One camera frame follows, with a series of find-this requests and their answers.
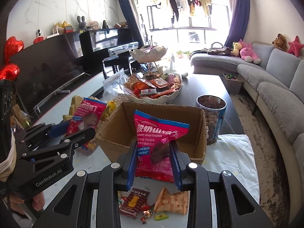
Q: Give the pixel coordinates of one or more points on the orange paper snack packet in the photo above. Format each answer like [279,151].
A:
[174,203]

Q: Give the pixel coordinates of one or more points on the brown cardboard box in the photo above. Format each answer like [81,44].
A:
[117,132]

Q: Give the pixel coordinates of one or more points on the white tiered snack tray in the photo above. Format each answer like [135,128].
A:
[157,85]

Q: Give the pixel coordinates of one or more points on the black upright piano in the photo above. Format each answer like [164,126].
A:
[99,44]

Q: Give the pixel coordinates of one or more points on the white patterned table cloth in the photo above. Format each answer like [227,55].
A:
[231,152]

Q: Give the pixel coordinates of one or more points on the red heart balloon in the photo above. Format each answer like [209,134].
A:
[12,46]
[9,72]

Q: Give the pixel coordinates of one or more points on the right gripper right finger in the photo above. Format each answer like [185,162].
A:
[193,178]

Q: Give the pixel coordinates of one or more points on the clear plastic zip bag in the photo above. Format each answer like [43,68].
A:
[114,85]

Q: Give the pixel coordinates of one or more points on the Costa coffee biscuit packet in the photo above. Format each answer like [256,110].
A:
[134,203]

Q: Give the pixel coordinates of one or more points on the grey sectional sofa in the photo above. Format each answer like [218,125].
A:
[276,88]

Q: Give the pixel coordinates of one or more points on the yellow plush duck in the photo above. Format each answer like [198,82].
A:
[236,49]

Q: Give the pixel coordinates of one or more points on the pink star pillow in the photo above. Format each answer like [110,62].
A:
[295,47]

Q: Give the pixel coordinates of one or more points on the handbag on sofa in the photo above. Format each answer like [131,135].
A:
[220,51]

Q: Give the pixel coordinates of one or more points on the blue curtain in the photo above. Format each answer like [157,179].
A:
[130,14]
[239,23]

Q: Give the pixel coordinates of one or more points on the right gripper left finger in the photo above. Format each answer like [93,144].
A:
[117,176]

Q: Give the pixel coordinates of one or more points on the clear candy jar gold lid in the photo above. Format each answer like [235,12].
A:
[76,100]

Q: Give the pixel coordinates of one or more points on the white security camera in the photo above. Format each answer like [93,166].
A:
[39,36]

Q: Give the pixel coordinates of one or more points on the left blue curtain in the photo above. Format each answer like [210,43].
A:
[130,14]

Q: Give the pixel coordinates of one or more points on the grey rabbit plush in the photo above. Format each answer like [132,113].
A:
[82,25]

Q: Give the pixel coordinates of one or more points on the small storage bin with toys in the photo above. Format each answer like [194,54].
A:
[232,84]

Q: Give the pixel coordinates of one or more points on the upper red heart balloon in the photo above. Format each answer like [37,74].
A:
[12,46]

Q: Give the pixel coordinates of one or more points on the black piano bench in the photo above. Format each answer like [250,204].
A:
[120,61]

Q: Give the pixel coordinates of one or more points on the red yogurt hawthorn snack bag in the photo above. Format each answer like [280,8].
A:
[153,138]

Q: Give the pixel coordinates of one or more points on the small red wrapped candy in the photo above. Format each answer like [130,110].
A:
[147,212]

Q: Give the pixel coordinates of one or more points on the black flat television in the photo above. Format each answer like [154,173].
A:
[47,66]

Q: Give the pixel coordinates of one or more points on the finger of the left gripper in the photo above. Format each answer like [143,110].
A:
[37,134]
[67,145]

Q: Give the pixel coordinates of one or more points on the pink plush toy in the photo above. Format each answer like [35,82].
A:
[247,54]

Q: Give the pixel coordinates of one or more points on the lower red heart balloon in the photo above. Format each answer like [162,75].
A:
[9,72]

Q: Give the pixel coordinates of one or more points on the small green yellow candy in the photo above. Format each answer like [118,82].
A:
[161,216]

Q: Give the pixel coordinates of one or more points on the brown plush dog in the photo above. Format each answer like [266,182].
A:
[280,42]

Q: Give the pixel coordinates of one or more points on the right blue curtain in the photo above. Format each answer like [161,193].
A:
[239,23]

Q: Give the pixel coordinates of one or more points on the round nut canister blue label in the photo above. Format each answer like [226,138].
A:
[214,109]

